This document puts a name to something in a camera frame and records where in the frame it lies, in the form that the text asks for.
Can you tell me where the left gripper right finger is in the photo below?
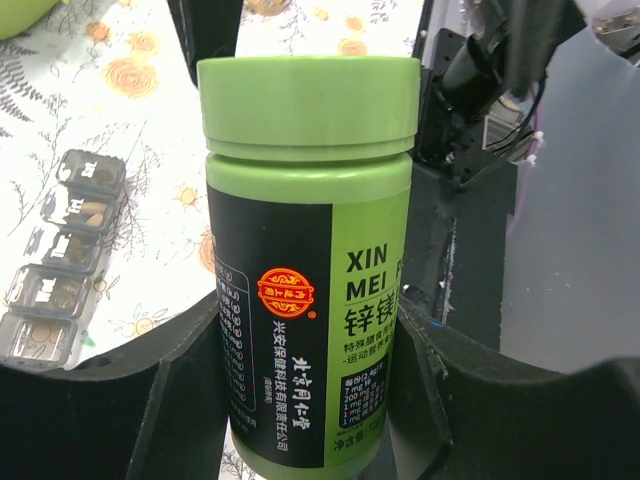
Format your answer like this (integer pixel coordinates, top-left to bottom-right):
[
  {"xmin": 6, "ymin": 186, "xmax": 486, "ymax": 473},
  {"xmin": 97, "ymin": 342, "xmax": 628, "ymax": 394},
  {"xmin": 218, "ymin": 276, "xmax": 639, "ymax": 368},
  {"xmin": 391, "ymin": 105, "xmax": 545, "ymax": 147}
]
[{"xmin": 388, "ymin": 286, "xmax": 639, "ymax": 479}]

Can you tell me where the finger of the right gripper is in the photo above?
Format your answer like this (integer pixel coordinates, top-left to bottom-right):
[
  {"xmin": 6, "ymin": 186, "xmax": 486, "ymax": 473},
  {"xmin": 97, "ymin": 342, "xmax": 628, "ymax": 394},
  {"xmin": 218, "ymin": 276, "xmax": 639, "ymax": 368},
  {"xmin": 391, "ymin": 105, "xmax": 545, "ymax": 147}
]
[
  {"xmin": 407, "ymin": 164, "xmax": 517, "ymax": 350},
  {"xmin": 167, "ymin": 0, "xmax": 243, "ymax": 87}
]

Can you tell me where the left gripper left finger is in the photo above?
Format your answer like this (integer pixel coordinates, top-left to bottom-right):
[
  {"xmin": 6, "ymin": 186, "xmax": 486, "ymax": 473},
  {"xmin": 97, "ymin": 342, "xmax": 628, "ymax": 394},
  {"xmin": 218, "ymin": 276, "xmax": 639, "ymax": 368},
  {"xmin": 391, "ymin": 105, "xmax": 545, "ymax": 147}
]
[{"xmin": 1, "ymin": 293, "xmax": 228, "ymax": 479}]

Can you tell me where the grey weekly pill organizer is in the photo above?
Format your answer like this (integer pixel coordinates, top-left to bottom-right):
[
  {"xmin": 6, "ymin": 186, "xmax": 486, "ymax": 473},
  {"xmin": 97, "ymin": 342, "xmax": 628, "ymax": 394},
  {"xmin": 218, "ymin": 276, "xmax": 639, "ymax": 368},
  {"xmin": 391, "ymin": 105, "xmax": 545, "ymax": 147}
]
[{"xmin": 1, "ymin": 149, "xmax": 126, "ymax": 371}]

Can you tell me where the green pill bottle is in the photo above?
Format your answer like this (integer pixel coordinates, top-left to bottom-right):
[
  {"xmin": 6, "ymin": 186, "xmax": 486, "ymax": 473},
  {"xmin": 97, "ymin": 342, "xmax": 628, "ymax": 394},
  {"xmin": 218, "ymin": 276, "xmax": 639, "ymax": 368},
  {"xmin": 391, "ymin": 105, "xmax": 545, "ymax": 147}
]
[{"xmin": 197, "ymin": 56, "xmax": 421, "ymax": 479}]

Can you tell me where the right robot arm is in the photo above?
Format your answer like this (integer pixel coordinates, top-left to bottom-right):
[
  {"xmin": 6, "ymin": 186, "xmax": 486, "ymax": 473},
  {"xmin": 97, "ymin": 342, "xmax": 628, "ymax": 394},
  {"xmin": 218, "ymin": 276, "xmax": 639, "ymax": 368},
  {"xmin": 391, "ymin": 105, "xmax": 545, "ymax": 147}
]
[{"xmin": 170, "ymin": 1, "xmax": 582, "ymax": 353}]

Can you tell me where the floral table mat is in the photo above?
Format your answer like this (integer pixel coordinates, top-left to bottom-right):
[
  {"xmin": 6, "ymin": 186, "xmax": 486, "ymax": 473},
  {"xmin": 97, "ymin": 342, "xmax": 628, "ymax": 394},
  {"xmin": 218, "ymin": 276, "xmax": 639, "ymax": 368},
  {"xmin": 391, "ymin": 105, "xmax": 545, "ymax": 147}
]
[{"xmin": 0, "ymin": 0, "xmax": 426, "ymax": 480}]

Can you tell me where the green vegetable tray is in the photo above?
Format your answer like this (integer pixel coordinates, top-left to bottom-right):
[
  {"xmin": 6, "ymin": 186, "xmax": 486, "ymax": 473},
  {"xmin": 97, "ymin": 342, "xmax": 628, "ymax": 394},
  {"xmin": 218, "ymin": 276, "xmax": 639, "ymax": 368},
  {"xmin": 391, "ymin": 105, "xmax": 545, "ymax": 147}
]
[{"xmin": 0, "ymin": 0, "xmax": 59, "ymax": 40}]

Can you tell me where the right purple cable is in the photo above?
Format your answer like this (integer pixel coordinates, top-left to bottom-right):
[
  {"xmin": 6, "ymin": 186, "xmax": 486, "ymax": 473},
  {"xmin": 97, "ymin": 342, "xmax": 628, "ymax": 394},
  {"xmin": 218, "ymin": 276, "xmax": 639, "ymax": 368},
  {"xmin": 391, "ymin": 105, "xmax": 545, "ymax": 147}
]
[{"xmin": 514, "ymin": 89, "xmax": 546, "ymax": 166}]

